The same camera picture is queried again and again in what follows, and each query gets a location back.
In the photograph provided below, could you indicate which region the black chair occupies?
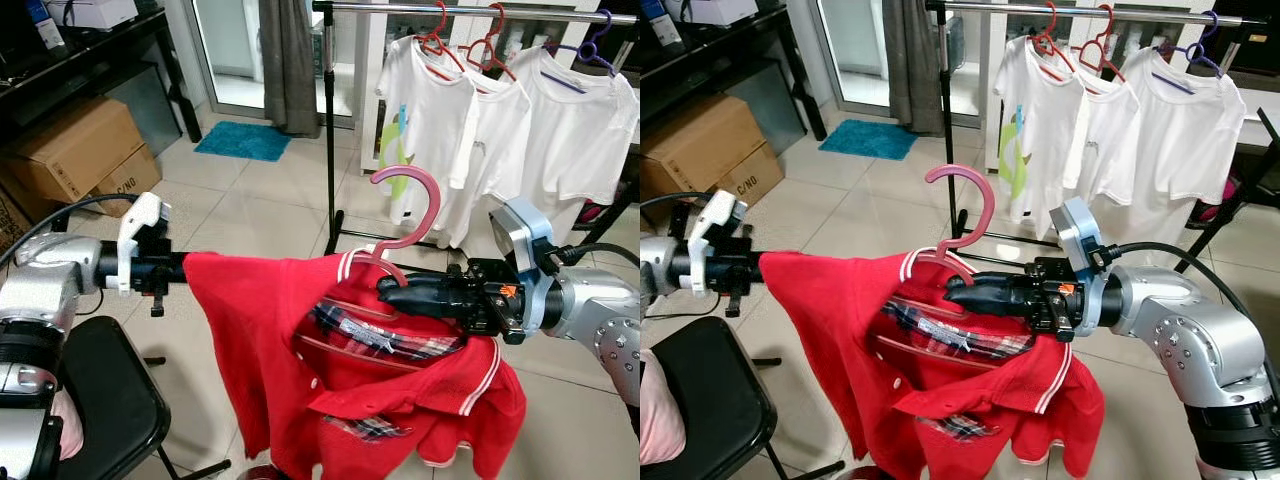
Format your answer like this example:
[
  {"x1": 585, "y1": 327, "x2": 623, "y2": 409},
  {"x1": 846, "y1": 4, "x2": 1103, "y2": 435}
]
[
  {"x1": 55, "y1": 315, "x2": 231, "y2": 480},
  {"x1": 640, "y1": 318, "x2": 846, "y2": 480}
]

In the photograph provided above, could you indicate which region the blue floor mat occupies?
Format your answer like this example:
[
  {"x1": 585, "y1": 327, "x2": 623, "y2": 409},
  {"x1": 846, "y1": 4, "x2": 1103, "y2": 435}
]
[
  {"x1": 818, "y1": 118, "x2": 919, "y2": 161},
  {"x1": 193, "y1": 120, "x2": 293, "y2": 163}
]

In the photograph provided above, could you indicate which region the cardboard box white label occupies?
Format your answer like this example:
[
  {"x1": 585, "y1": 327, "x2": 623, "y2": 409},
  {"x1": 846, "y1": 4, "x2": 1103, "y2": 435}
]
[{"x1": 0, "y1": 180, "x2": 31, "y2": 256}]

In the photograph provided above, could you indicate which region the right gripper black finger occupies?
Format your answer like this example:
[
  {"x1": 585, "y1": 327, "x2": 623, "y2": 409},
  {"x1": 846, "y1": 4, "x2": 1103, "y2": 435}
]
[
  {"x1": 954, "y1": 296, "x2": 1024, "y2": 320},
  {"x1": 376, "y1": 277, "x2": 454, "y2": 302},
  {"x1": 944, "y1": 275, "x2": 1024, "y2": 299},
  {"x1": 384, "y1": 299, "x2": 454, "y2": 324}
]

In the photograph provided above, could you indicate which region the red plastic hanger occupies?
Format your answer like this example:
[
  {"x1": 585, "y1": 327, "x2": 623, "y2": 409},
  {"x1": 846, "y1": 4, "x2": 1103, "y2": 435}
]
[
  {"x1": 1030, "y1": 2, "x2": 1079, "y2": 81},
  {"x1": 415, "y1": 2, "x2": 466, "y2": 81},
  {"x1": 1080, "y1": 3, "x2": 1129, "y2": 85},
  {"x1": 468, "y1": 3, "x2": 521, "y2": 83}
]

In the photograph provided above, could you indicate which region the red polo shirt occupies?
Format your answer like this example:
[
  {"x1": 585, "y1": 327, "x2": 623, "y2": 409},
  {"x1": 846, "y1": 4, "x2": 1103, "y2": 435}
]
[
  {"x1": 183, "y1": 250, "x2": 528, "y2": 480},
  {"x1": 758, "y1": 250, "x2": 1106, "y2": 480}
]

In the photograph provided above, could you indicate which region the black shelf unit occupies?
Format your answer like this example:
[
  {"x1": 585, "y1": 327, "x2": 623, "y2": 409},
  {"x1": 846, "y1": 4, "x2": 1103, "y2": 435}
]
[
  {"x1": 0, "y1": 0, "x2": 201, "y2": 146},
  {"x1": 640, "y1": 0, "x2": 826, "y2": 141}
]

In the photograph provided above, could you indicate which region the pink cloth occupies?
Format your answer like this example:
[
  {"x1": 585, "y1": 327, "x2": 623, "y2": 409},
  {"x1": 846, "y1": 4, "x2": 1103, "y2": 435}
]
[
  {"x1": 50, "y1": 388, "x2": 86, "y2": 461},
  {"x1": 640, "y1": 348, "x2": 688, "y2": 466}
]

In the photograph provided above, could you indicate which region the grey curtain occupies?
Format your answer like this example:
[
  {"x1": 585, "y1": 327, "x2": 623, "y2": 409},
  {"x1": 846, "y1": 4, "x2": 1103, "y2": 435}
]
[
  {"x1": 882, "y1": 0, "x2": 944, "y2": 136},
  {"x1": 258, "y1": 0, "x2": 321, "y2": 139}
]

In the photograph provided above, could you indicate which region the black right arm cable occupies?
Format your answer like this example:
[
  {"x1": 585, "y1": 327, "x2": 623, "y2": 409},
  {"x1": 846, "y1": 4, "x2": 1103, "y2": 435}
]
[
  {"x1": 545, "y1": 243, "x2": 641, "y2": 271},
  {"x1": 1100, "y1": 240, "x2": 1280, "y2": 401}
]

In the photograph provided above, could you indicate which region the white t-shirt green print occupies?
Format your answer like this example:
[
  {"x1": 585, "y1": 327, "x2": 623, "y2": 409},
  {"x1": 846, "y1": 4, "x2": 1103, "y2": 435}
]
[
  {"x1": 994, "y1": 35, "x2": 1089, "y2": 226},
  {"x1": 376, "y1": 35, "x2": 479, "y2": 226}
]

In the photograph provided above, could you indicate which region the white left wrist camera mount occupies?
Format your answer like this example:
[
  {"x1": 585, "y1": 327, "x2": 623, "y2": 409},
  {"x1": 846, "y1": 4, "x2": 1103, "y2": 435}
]
[
  {"x1": 688, "y1": 190, "x2": 748, "y2": 296},
  {"x1": 117, "y1": 192, "x2": 171, "y2": 296}
]

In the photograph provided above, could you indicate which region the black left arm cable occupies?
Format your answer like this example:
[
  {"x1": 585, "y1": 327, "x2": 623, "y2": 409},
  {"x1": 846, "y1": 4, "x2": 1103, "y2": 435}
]
[
  {"x1": 640, "y1": 190, "x2": 716, "y2": 211},
  {"x1": 0, "y1": 193, "x2": 141, "y2": 271}
]

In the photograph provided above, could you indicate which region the pink plastic hanger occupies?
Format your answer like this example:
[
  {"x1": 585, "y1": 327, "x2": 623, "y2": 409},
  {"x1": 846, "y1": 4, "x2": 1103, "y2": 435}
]
[
  {"x1": 335, "y1": 165, "x2": 443, "y2": 291},
  {"x1": 900, "y1": 165, "x2": 996, "y2": 286}
]

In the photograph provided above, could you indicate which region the purple plastic hanger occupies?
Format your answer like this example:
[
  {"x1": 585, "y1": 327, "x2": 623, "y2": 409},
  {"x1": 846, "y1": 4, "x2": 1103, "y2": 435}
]
[
  {"x1": 545, "y1": 10, "x2": 619, "y2": 96},
  {"x1": 1158, "y1": 12, "x2": 1226, "y2": 96}
]

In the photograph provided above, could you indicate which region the blue and white box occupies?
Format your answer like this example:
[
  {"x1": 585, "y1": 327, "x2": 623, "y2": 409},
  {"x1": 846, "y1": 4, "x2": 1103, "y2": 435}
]
[
  {"x1": 645, "y1": 0, "x2": 686, "y2": 46},
  {"x1": 25, "y1": 0, "x2": 63, "y2": 49}
]

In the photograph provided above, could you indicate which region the plain white t-shirt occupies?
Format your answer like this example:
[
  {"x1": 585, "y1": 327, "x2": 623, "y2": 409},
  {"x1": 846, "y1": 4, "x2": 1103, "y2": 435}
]
[
  {"x1": 510, "y1": 48, "x2": 641, "y2": 246},
  {"x1": 1115, "y1": 48, "x2": 1249, "y2": 261}
]

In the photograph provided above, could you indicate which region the black clothes rack silver rail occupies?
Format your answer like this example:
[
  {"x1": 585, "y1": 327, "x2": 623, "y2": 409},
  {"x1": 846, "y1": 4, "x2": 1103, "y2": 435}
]
[
  {"x1": 925, "y1": 0, "x2": 1280, "y2": 271},
  {"x1": 312, "y1": 0, "x2": 641, "y2": 256}
]

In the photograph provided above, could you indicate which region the white framed glass door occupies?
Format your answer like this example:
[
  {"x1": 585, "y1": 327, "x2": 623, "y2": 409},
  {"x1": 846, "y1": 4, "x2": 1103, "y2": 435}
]
[
  {"x1": 800, "y1": 0, "x2": 944, "y2": 116},
  {"x1": 165, "y1": 0, "x2": 326, "y2": 119}
]

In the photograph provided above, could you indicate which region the large brown cardboard box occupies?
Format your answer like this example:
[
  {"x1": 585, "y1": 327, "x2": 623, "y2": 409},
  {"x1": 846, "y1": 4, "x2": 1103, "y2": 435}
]
[
  {"x1": 5, "y1": 97, "x2": 163, "y2": 218},
  {"x1": 640, "y1": 93, "x2": 786, "y2": 206}
]

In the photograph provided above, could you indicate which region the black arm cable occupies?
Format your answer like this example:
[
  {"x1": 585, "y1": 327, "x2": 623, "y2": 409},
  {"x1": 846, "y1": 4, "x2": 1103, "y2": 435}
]
[
  {"x1": 545, "y1": 243, "x2": 641, "y2": 271},
  {"x1": 1100, "y1": 240, "x2": 1280, "y2": 401},
  {"x1": 0, "y1": 193, "x2": 141, "y2": 271},
  {"x1": 640, "y1": 190, "x2": 716, "y2": 211}
]

